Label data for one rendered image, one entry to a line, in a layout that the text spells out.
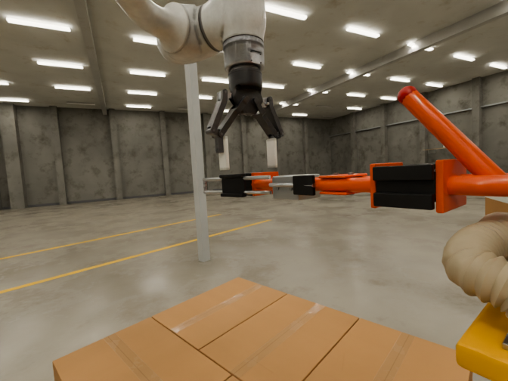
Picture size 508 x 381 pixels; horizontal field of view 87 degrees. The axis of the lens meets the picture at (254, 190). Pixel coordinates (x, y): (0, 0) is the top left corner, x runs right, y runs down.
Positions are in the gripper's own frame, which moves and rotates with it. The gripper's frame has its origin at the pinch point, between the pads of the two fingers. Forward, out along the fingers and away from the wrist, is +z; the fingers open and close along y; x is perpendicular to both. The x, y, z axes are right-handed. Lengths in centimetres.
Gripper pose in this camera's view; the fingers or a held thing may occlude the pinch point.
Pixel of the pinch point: (249, 163)
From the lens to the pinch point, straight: 61.3
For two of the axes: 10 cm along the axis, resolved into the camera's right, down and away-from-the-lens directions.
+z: 0.5, 10.0, 0.8
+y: 7.9, -0.9, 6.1
